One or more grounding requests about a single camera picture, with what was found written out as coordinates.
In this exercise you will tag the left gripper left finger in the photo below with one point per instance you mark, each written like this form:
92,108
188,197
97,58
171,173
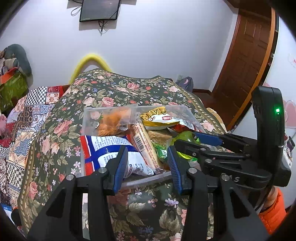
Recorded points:
61,217

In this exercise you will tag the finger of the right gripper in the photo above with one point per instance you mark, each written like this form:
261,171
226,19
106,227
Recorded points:
235,143
199,151

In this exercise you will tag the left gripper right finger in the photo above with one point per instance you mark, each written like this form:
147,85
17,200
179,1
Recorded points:
234,216

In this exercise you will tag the red snack bag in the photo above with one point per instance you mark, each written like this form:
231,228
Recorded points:
184,125

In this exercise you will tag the brown cake pack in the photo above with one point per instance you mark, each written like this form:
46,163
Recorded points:
159,136

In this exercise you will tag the yellow fries snack bag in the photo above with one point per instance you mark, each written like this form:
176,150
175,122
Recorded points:
158,119

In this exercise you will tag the orange cracker pack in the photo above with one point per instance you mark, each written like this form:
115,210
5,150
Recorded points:
144,145

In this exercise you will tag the orange balls snack bag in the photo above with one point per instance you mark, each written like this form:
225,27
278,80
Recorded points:
113,121

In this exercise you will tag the blue white snack bag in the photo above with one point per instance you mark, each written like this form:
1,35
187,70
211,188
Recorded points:
98,151

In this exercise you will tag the green pea snack bag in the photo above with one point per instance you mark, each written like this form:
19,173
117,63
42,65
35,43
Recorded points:
161,152

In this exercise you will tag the clear plastic storage box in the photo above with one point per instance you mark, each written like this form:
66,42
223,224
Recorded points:
90,121

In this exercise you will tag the white blue paper box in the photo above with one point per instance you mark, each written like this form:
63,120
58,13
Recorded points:
8,209

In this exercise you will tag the dark bag on floor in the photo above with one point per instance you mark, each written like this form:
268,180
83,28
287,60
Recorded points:
186,84

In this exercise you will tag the floral green bedspread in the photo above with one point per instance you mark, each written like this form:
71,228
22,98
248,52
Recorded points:
150,212

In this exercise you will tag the wooden wardrobe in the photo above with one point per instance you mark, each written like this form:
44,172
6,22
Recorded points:
247,58

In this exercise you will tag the patchwork quilt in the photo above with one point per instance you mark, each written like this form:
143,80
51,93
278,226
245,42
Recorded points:
22,124

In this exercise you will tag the yellow plush hoop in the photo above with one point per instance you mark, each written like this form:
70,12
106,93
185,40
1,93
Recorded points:
87,61

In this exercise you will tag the green patterned box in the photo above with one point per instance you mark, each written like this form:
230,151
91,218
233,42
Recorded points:
15,88

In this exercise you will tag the clutter pile of cloths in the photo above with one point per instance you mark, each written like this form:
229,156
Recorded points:
9,65

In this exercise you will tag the grey pillow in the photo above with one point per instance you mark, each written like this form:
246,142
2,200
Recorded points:
18,52

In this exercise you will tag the small black wall monitor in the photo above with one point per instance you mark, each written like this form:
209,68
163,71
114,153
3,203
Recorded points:
99,10

